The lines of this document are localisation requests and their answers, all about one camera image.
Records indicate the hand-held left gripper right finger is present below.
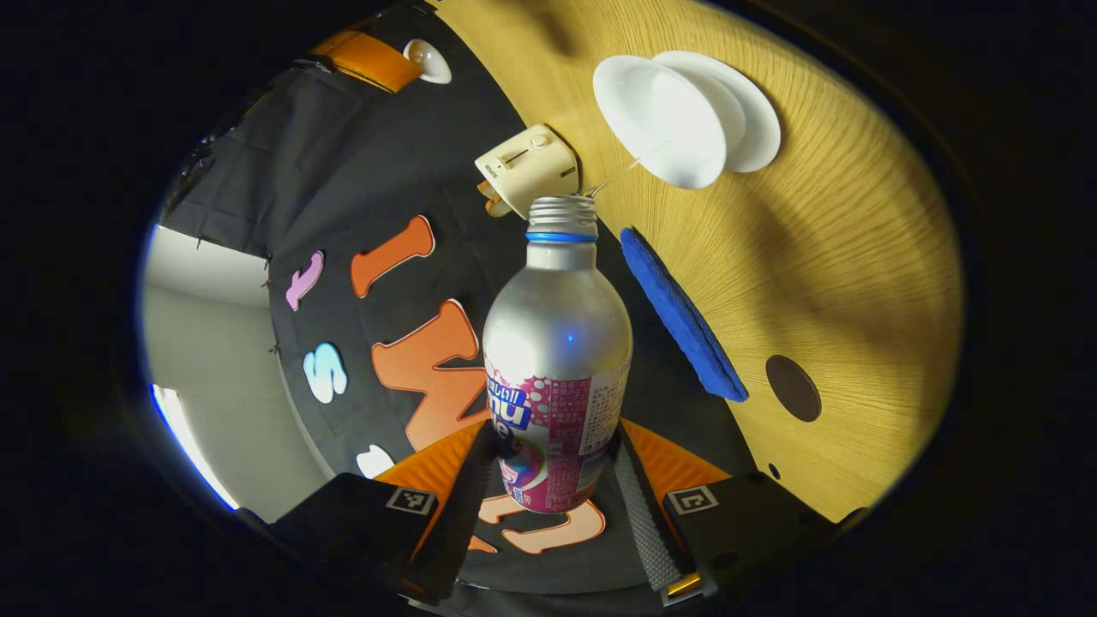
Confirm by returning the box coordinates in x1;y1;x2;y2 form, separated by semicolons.
610;418;845;605

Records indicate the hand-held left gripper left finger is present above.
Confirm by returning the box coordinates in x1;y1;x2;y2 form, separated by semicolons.
273;418;498;605

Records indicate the silver water bottle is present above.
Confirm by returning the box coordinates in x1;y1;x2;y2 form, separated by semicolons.
483;195;633;515

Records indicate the dark round coaster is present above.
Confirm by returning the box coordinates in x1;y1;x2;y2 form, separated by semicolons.
765;355;823;423

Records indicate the white teacup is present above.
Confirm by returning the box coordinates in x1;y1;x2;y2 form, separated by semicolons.
593;56;728;190

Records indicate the black backdrop cloth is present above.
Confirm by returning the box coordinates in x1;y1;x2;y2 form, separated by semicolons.
159;0;755;596

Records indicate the white toaster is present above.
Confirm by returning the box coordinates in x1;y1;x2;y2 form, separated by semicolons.
474;124;581;220

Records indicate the blue folded towel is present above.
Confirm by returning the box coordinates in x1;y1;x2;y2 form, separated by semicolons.
620;227;749;404

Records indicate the white saucer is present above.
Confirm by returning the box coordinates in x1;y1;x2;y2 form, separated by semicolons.
651;50;782;174

